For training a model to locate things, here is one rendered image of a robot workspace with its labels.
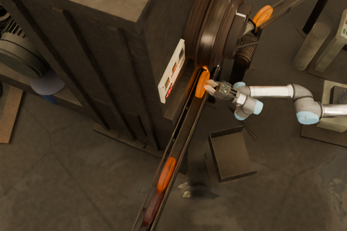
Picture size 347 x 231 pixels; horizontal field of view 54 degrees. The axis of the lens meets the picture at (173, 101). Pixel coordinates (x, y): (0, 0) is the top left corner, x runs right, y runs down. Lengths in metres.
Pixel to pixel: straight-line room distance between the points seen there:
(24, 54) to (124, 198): 1.23
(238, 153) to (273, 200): 0.71
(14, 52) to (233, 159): 1.56
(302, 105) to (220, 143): 0.53
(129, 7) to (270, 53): 2.14
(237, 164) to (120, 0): 1.28
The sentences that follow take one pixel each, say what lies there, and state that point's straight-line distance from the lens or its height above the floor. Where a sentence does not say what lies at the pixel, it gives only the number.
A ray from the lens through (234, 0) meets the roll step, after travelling 1.62.
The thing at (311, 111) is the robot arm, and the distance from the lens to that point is 2.14.
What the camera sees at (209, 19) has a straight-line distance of 1.55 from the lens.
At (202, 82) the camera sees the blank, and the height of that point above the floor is 0.90.
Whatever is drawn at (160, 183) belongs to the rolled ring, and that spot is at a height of 0.75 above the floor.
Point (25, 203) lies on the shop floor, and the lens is 2.85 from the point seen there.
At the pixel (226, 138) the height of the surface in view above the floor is 0.61.
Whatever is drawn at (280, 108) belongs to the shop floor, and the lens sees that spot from 2.84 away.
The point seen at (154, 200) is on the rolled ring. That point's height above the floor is 0.76.
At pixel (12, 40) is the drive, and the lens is 2.54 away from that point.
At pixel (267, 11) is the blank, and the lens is 2.31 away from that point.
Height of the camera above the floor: 2.57
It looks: 68 degrees down
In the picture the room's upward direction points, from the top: 7 degrees counter-clockwise
